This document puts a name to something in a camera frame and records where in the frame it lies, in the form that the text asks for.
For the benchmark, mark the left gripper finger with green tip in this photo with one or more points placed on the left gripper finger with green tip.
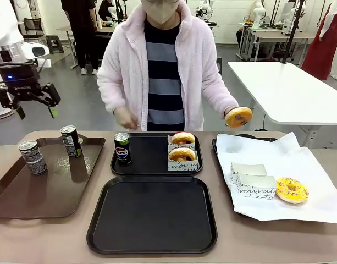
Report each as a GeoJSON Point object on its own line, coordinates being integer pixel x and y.
{"type": "Point", "coordinates": [51, 96]}
{"type": "Point", "coordinates": [4, 97]}

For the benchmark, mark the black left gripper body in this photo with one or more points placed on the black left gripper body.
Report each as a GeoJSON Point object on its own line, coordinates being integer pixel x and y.
{"type": "Point", "coordinates": [19, 78]}

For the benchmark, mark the black Pepsi can with logo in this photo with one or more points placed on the black Pepsi can with logo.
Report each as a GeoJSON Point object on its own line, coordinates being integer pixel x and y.
{"type": "Point", "coordinates": [122, 151]}

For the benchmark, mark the pink frosted donut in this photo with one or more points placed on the pink frosted donut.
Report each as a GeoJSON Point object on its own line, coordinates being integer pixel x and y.
{"type": "Point", "coordinates": [171, 145]}

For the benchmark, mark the person's right forearm, pink sleeve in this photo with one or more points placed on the person's right forearm, pink sleeve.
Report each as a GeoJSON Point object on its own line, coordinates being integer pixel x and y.
{"type": "Point", "coordinates": [110, 90]}

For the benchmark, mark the person's left forearm, pink sleeve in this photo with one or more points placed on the person's left forearm, pink sleeve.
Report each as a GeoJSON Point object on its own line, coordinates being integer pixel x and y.
{"type": "Point", "coordinates": [220, 93]}

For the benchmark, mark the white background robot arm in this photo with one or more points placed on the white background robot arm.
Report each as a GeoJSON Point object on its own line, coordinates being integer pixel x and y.
{"type": "Point", "coordinates": [257, 13]}

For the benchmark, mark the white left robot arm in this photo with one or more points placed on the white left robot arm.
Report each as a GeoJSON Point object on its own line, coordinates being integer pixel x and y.
{"type": "Point", "coordinates": [6, 24]}

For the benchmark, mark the person's right hand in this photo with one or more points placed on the person's right hand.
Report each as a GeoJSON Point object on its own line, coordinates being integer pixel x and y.
{"type": "Point", "coordinates": [125, 118]}

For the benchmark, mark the person's left hand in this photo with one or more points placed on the person's left hand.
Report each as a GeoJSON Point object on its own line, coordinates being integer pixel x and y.
{"type": "Point", "coordinates": [229, 110]}

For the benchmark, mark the grey step stool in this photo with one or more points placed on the grey step stool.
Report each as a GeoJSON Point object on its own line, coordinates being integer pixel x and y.
{"type": "Point", "coordinates": [55, 42]}

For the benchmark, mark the black and green Pepsi can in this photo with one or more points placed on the black and green Pepsi can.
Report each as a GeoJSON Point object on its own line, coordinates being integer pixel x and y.
{"type": "Point", "coordinates": [71, 143]}

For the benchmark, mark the black office chair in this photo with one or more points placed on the black office chair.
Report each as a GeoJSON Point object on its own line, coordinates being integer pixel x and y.
{"type": "Point", "coordinates": [33, 27]}

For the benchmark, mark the black and white Pepsi can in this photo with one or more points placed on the black and white Pepsi can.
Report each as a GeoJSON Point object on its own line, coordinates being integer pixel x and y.
{"type": "Point", "coordinates": [33, 159]}

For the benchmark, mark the person in black clothes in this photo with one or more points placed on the person in black clothes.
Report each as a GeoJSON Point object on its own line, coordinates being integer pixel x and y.
{"type": "Point", "coordinates": [80, 27]}

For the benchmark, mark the person in pink fleece jacket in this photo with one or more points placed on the person in pink fleece jacket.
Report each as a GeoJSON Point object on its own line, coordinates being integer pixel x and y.
{"type": "Point", "coordinates": [124, 55]}

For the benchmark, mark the brown plastic serving tray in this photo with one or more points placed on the brown plastic serving tray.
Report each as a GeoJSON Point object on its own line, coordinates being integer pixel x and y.
{"type": "Point", "coordinates": [47, 192]}

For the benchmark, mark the beige face mask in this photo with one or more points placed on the beige face mask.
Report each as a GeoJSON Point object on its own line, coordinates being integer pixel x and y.
{"type": "Point", "coordinates": [160, 11]}

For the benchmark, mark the large black plastic serving tray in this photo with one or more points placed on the large black plastic serving tray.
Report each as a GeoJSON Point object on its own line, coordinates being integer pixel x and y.
{"type": "Point", "coordinates": [151, 214]}

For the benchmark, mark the black tray under paper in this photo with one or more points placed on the black tray under paper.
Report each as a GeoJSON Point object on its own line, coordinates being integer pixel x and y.
{"type": "Point", "coordinates": [215, 148]}

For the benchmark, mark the white printed paper donut sleeve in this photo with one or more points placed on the white printed paper donut sleeve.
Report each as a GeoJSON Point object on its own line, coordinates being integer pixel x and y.
{"type": "Point", "coordinates": [256, 189]}
{"type": "Point", "coordinates": [248, 168]}

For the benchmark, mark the grey lab table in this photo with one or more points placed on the grey lab table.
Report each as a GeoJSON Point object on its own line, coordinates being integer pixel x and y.
{"type": "Point", "coordinates": [267, 35]}

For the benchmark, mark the white folding table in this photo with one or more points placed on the white folding table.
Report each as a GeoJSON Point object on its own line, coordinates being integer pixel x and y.
{"type": "Point", "coordinates": [281, 88]}

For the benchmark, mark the black stand pole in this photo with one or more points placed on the black stand pole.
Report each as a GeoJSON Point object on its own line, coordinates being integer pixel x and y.
{"type": "Point", "coordinates": [293, 33]}

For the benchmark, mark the yellow frosted sprinkles donut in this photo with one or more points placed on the yellow frosted sprinkles donut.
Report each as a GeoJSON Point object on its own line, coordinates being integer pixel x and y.
{"type": "Point", "coordinates": [292, 191]}

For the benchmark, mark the white paper sheet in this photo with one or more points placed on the white paper sheet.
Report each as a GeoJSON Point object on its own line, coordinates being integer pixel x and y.
{"type": "Point", "coordinates": [308, 165]}

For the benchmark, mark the red dress on mannequin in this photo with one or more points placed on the red dress on mannequin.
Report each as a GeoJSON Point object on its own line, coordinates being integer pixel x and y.
{"type": "Point", "coordinates": [319, 49]}

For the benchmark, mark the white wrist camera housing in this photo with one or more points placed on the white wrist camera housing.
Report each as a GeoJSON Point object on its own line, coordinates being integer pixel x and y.
{"type": "Point", "coordinates": [33, 50]}

